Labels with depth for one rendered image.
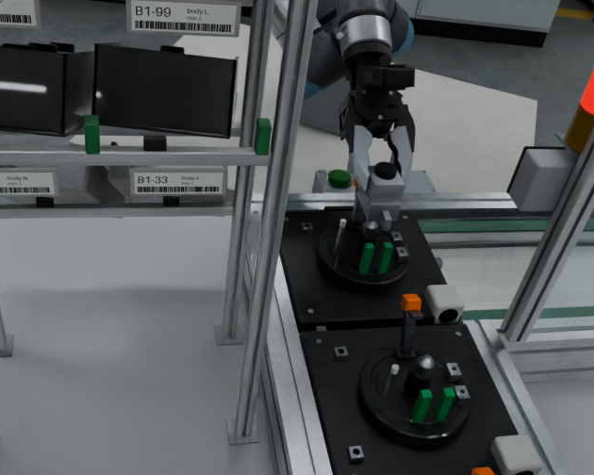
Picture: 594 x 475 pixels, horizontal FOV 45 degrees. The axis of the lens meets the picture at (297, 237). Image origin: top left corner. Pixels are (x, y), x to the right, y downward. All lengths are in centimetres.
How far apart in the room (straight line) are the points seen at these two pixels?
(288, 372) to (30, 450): 34
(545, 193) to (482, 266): 34
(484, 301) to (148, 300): 53
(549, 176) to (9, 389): 75
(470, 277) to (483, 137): 57
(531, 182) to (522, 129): 88
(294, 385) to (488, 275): 44
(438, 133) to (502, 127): 17
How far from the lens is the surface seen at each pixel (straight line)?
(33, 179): 67
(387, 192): 98
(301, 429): 89
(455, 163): 158
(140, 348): 108
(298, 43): 62
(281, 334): 98
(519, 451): 91
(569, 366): 117
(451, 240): 125
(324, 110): 156
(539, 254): 98
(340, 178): 125
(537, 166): 90
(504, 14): 439
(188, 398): 102
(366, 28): 106
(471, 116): 178
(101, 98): 70
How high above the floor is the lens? 168
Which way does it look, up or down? 40 degrees down
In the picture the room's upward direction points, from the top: 10 degrees clockwise
